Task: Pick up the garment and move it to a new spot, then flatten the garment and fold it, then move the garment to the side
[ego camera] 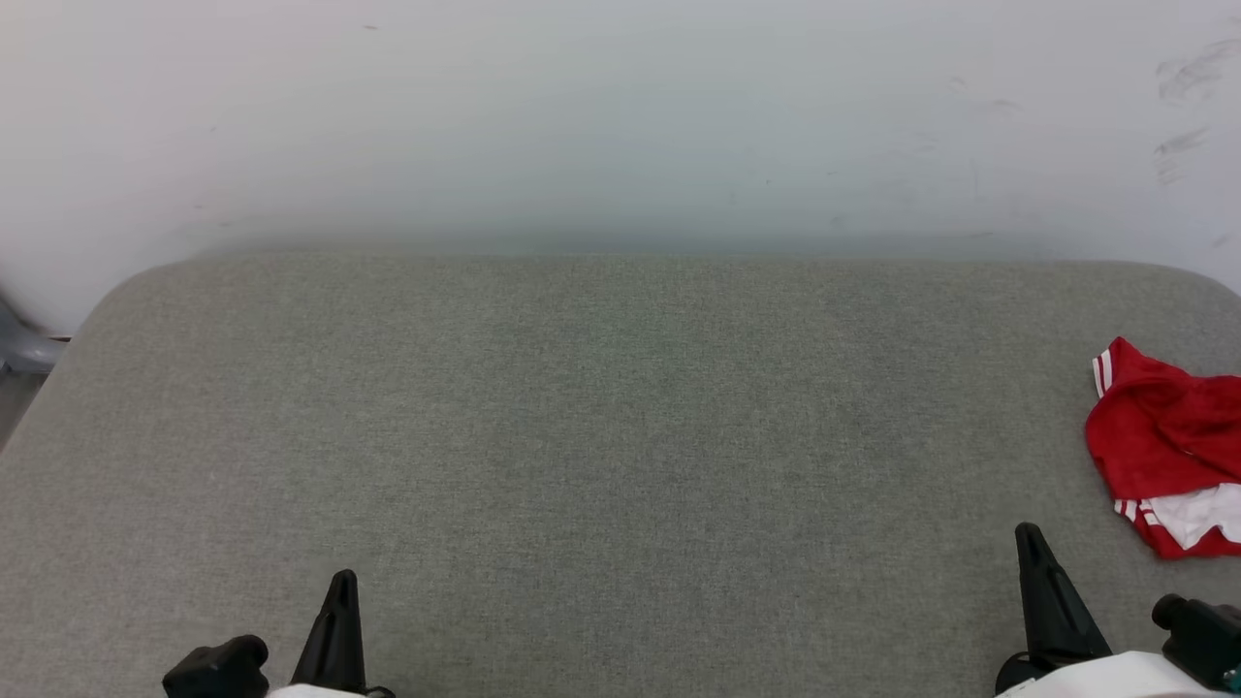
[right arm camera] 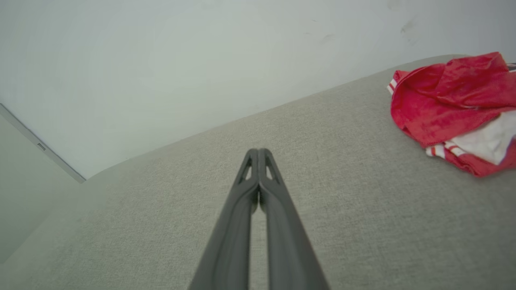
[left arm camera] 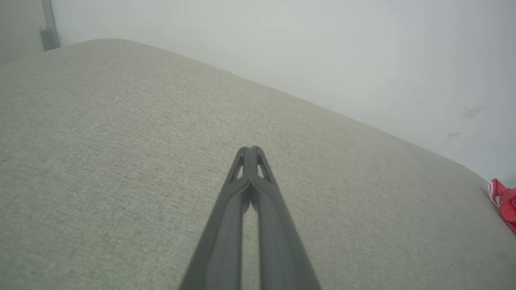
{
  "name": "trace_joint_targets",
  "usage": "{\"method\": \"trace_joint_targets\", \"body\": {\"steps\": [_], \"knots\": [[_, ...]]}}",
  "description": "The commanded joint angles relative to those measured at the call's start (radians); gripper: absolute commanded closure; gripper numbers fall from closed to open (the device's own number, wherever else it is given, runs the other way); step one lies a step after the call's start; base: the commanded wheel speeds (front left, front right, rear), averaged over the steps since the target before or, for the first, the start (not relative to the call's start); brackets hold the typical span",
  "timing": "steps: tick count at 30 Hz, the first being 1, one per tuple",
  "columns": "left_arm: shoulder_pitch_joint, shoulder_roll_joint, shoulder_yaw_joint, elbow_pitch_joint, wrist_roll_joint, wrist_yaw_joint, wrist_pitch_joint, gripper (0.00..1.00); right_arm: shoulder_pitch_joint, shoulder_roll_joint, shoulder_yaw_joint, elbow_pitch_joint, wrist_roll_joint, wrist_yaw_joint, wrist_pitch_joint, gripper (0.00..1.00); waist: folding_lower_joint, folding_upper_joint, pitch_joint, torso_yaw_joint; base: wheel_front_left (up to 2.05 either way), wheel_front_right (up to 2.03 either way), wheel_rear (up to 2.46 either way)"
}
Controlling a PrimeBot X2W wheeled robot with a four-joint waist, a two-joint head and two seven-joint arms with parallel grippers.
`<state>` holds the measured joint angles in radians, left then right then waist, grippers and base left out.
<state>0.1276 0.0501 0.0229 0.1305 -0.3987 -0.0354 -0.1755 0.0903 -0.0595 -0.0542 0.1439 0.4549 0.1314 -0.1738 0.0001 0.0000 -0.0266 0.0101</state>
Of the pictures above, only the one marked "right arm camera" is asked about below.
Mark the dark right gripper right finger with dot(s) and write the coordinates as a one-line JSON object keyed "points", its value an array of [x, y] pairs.
{"points": [[286, 241]]}

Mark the red and white jersey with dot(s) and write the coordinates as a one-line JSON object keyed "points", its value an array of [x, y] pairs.
{"points": [[443, 104]]}

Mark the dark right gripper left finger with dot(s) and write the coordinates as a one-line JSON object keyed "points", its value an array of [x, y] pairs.
{"points": [[231, 233]]}

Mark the grey fabric sofa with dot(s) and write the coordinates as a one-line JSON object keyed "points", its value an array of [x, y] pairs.
{"points": [[363, 225]]}

